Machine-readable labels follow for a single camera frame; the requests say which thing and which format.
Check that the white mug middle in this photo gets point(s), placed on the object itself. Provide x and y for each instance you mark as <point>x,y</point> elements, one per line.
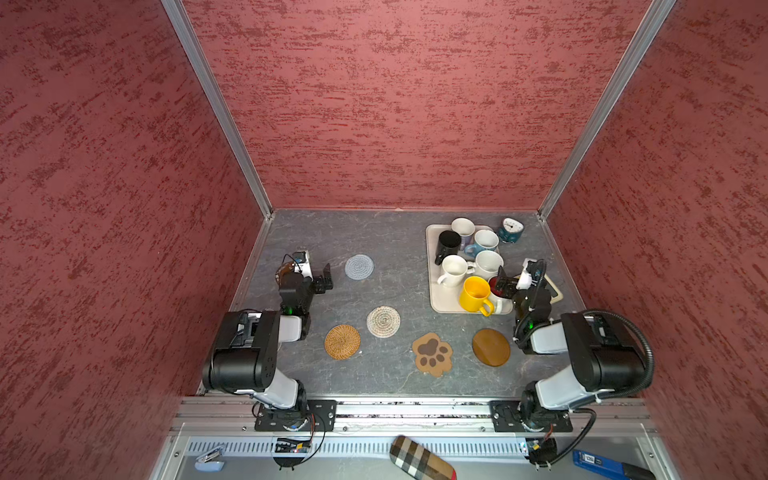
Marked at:
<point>486,264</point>

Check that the beige tray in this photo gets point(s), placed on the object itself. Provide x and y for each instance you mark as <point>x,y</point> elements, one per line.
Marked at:
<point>442,299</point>

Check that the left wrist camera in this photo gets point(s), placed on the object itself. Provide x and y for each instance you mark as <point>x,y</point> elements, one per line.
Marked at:
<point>301,261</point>

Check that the brown wooden round coaster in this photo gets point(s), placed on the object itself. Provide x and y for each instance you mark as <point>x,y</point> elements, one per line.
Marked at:
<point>491,347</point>

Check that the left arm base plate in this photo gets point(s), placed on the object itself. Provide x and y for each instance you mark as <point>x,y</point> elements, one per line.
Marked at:
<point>313,416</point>

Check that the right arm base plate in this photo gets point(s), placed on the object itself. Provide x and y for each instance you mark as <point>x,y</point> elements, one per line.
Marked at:
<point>514,416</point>

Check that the multicolour woven round coaster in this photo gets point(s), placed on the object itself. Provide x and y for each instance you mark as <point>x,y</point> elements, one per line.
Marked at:
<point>383,322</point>

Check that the yellow mug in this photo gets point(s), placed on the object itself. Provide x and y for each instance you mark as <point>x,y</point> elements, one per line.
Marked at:
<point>475,296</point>

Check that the grey woven round coaster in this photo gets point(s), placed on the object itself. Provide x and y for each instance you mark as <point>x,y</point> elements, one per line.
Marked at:
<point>359,267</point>

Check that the white mug back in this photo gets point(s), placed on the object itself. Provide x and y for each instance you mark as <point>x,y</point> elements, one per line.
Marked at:
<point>465,228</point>

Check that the dark amber round coaster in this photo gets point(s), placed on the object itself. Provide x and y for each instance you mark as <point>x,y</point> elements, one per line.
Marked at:
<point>282,271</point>

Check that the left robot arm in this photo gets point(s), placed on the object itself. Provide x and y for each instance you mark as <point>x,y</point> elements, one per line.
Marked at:
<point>243,358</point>

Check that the small stapler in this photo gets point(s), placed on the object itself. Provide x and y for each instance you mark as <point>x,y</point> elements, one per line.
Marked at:
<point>211,461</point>

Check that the rattan round coaster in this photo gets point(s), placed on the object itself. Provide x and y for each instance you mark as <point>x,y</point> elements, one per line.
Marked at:
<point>342,342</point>

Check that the teal cat mug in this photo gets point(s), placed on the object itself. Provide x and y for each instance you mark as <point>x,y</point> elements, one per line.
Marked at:
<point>510,230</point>

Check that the cork paw print coaster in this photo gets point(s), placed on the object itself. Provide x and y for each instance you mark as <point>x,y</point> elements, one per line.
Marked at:
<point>432,355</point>

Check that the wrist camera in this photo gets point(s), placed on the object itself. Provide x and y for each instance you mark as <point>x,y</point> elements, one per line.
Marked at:
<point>532,274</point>
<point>301,261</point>

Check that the yellow calculator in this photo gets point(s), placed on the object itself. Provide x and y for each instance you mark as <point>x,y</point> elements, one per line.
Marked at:
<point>555,293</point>

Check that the blue tool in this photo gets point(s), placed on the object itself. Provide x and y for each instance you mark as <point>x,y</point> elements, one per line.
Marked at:
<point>609,468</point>

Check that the plaid case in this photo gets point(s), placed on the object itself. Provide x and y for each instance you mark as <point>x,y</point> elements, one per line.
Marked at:
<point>419,462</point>

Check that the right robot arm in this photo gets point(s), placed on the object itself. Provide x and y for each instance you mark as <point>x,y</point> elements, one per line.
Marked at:
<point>609,357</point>

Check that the red interior mug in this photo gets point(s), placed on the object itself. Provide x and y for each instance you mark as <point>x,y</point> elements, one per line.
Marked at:
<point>495,290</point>

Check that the white blue mug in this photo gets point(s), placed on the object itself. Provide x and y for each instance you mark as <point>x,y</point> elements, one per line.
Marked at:
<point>483,240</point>

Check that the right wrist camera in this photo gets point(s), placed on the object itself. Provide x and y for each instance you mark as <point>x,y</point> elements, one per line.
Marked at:
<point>532,274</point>

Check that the black mug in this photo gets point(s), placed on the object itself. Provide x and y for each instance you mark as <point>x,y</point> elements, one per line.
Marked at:
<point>448,243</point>

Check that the white mug with handle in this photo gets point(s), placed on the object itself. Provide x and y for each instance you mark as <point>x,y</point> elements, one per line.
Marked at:
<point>454,269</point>

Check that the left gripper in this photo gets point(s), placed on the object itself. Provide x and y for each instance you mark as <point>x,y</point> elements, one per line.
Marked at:
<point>318,280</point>

